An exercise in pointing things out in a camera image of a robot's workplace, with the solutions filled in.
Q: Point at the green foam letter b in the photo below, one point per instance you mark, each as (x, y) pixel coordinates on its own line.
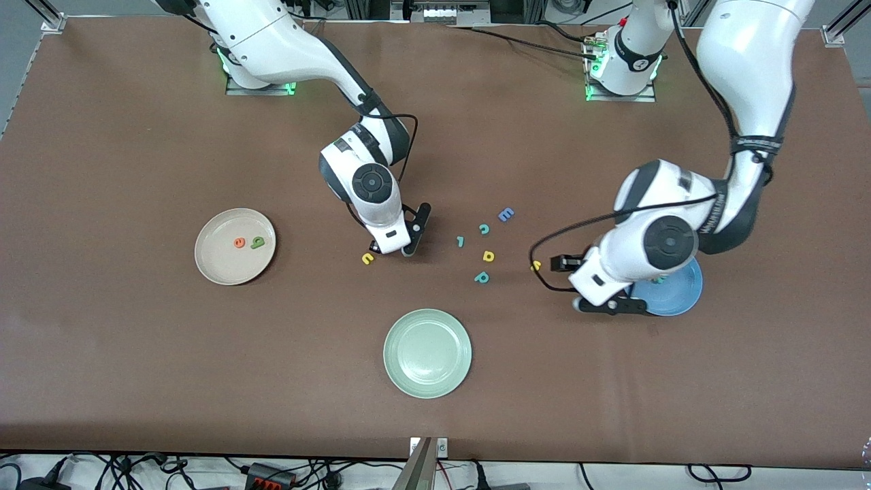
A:
(258, 243)

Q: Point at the pale green round plate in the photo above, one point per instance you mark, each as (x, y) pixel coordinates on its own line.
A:
(427, 354)

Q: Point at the grey box with white connector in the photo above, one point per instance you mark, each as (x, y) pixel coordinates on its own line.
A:
(439, 13)

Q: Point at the blue round plate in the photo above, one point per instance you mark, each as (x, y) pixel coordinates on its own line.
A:
(680, 296)

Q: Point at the beige round plate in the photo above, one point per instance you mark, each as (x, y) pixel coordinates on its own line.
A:
(224, 262)

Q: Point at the aluminium frame profile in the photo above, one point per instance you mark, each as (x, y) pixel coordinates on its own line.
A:
(51, 20)
(840, 27)

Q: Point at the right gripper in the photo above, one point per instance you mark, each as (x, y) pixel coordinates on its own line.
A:
(420, 222)

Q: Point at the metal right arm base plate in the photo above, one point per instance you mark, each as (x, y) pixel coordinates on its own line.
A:
(272, 90)

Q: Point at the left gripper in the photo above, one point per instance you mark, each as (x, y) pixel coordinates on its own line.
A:
(567, 263)

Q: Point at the white mounting bracket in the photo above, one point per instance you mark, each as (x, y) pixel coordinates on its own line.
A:
(442, 446)

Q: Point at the aluminium camera post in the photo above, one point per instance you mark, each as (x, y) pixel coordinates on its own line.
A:
(418, 469)

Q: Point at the brown table cover mat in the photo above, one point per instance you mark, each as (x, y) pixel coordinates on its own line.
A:
(136, 374)

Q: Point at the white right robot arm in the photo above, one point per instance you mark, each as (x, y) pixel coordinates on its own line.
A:
(272, 41)

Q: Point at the black power strip red switches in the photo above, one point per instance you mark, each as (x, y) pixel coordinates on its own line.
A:
(272, 474)

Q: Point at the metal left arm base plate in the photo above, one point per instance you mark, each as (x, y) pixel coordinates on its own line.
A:
(619, 99)

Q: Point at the blue foam letter E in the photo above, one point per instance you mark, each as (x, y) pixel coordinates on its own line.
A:
(505, 215)

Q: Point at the teal foam letter p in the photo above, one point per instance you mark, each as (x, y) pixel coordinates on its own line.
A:
(482, 277)

